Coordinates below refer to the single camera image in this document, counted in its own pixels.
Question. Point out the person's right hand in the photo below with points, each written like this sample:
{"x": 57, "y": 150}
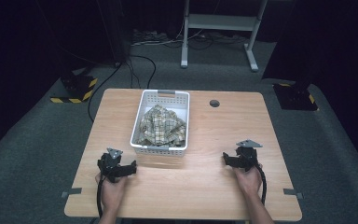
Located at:
{"x": 248, "y": 182}

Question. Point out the white metal stand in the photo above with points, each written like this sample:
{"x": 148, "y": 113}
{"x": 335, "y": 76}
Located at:
{"x": 220, "y": 23}

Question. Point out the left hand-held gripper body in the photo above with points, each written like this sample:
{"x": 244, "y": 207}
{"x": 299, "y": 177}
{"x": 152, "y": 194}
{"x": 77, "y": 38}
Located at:
{"x": 109, "y": 163}

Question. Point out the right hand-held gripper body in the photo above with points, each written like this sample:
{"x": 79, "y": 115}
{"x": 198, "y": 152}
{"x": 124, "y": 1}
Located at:
{"x": 247, "y": 155}

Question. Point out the beige plaid cloth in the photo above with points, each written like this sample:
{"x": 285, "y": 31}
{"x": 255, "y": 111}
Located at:
{"x": 161, "y": 127}

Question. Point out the person's left hand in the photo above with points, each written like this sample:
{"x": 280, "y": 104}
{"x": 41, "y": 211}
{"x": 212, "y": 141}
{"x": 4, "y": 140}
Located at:
{"x": 112, "y": 193}

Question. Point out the grey table clip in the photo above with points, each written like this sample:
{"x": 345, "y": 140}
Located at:
{"x": 293, "y": 193}
{"x": 71, "y": 192}

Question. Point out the black yellow striped stand base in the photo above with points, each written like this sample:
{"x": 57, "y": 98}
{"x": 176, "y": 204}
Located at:
{"x": 295, "y": 96}
{"x": 77, "y": 88}

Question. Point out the white plastic basket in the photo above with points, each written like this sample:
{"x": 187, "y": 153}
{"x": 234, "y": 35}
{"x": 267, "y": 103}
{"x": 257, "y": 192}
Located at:
{"x": 163, "y": 104}

